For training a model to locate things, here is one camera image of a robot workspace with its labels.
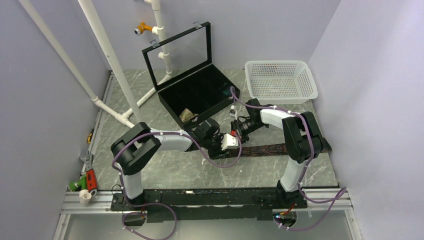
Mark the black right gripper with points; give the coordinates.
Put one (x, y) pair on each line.
(235, 125)

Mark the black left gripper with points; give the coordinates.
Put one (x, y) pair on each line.
(218, 153)

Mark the navy orange paisley tie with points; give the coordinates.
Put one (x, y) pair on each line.
(278, 149)

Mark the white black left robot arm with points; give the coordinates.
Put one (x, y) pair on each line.
(133, 150)

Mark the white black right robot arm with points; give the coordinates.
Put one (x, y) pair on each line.
(302, 136)

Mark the rolled gold tie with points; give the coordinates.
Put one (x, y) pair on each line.
(187, 116)

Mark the rolled teal tie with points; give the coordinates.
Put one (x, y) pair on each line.
(226, 90)

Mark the black tie storage box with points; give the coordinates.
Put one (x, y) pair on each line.
(183, 74)

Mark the white plastic mesh basket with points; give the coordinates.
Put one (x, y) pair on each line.
(280, 82)

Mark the orange webcam on pipe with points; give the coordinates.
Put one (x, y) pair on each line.
(141, 28)

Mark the green white pipe fitting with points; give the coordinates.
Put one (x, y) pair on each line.
(81, 187)

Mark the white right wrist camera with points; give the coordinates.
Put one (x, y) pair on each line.
(233, 112)

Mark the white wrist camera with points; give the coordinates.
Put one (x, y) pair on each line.
(233, 112)
(229, 142)

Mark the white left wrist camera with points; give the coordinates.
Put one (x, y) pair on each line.
(229, 142)

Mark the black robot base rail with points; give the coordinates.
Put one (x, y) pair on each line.
(258, 203)

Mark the aluminium table frame rail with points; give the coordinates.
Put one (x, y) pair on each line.
(281, 218)

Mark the red handled clamp tool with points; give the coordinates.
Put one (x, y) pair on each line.
(91, 180)

